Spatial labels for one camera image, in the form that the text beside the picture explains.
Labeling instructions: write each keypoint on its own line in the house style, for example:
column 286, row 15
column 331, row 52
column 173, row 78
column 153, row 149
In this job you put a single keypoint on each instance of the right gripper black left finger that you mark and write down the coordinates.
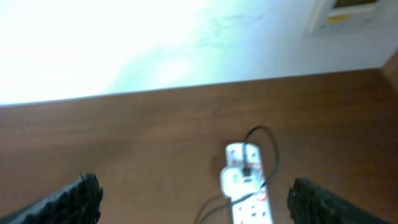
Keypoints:
column 76, row 203

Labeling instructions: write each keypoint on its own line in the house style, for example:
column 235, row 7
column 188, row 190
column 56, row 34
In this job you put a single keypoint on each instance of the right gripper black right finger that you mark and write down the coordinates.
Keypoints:
column 309, row 203

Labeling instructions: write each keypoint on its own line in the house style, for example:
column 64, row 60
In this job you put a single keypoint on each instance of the white power strip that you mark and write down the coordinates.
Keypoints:
column 250, row 203

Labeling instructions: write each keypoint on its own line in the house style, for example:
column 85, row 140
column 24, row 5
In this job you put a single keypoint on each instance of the white wall fixture box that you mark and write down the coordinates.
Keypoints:
column 334, row 16

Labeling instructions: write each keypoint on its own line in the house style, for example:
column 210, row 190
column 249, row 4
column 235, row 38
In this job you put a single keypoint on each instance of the white USB charger plug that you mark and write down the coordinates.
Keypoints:
column 235, row 185

